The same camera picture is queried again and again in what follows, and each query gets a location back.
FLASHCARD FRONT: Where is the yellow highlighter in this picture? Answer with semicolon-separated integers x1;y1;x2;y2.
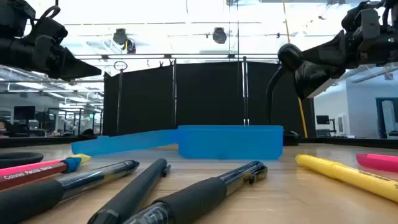
294;154;398;203

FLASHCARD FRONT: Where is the black partition screen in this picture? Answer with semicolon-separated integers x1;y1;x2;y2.
102;60;317;136

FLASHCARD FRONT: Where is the black monitor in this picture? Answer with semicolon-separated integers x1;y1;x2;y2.
13;105;36;122
316;114;331;126

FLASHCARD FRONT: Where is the matte black pen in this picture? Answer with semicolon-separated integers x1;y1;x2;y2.
86;157;172;224

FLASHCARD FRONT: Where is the black ring stand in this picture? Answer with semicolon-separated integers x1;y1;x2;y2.
113;60;129;135

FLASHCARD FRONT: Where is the blue translucent plastic supply box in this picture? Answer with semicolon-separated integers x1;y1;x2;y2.
70;124;284;161

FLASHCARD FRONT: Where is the pink pencil with yellow tip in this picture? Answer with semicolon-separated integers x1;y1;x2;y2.
0;154;91;177

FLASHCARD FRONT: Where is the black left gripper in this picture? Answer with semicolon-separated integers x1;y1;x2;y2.
30;34;103;80

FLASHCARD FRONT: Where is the pink highlighter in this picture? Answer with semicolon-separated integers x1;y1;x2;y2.
356;152;398;174

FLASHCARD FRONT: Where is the clear pen with black grip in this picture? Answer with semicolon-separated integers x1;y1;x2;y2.
123;161;269;224
0;159;140;224

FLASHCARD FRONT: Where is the brown colored pencil blue end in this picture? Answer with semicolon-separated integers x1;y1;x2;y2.
0;156;82;191

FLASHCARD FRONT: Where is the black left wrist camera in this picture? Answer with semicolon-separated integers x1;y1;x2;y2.
26;17;68;44

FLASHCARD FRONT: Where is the yellow cable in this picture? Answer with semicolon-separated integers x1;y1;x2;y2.
282;0;308;139

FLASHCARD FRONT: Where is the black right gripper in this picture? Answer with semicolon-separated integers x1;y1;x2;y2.
300;0;398;68

